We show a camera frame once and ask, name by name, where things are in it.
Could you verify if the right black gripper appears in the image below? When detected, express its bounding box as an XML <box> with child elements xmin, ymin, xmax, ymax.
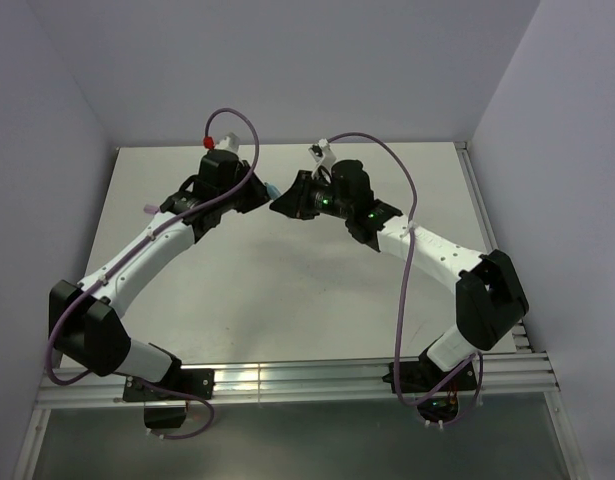
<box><xmin>269</xmin><ymin>171</ymin><xmax>352</xmax><ymax>221</ymax></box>

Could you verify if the blue marker pen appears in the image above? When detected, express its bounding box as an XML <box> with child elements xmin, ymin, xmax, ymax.
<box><xmin>266</xmin><ymin>184</ymin><xmax>281</xmax><ymax>198</ymax></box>

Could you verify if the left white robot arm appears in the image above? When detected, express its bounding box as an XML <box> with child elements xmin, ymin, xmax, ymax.
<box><xmin>47</xmin><ymin>148</ymin><xmax>270</xmax><ymax>399</ymax></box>

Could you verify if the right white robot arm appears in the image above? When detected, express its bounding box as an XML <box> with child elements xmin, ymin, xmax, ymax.
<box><xmin>270</xmin><ymin>160</ymin><xmax>529</xmax><ymax>390</ymax></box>

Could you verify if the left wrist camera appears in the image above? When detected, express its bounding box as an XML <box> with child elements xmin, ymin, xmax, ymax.
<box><xmin>202</xmin><ymin>132</ymin><xmax>241</xmax><ymax>154</ymax></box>

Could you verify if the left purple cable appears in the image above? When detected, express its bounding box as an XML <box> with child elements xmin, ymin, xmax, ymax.
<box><xmin>44</xmin><ymin>107</ymin><xmax>261</xmax><ymax>441</ymax></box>

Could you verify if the purple cable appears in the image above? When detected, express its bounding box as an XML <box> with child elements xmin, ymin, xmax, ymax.
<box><xmin>44</xmin><ymin>107</ymin><xmax>261</xmax><ymax>441</ymax></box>
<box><xmin>326</xmin><ymin>132</ymin><xmax>484</xmax><ymax>431</ymax></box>

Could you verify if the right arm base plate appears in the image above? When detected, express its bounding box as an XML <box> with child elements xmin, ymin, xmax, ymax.
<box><xmin>399</xmin><ymin>358</ymin><xmax>478</xmax><ymax>426</ymax></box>

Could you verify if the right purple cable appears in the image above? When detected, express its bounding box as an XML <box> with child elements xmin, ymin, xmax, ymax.
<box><xmin>326</xmin><ymin>132</ymin><xmax>484</xmax><ymax>431</ymax></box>

